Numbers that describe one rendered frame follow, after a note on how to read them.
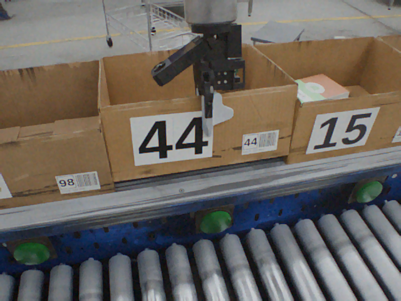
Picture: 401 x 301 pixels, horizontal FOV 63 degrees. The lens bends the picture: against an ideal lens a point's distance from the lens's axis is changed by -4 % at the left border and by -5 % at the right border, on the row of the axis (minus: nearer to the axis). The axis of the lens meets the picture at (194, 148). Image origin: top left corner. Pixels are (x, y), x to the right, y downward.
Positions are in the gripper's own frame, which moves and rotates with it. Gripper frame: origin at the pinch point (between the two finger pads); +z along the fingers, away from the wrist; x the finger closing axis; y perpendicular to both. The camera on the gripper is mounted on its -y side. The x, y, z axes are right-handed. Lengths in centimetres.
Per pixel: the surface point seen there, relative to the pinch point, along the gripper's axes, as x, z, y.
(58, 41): 327, 19, -81
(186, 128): -0.5, -1.0, -3.6
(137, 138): -0.3, -0.1, -13.2
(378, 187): -4.2, 19.1, 41.5
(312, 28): 304, 25, 203
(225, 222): -3.8, 20.9, 3.0
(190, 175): 3.7, 12.2, -2.8
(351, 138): 0.5, 7.2, 35.0
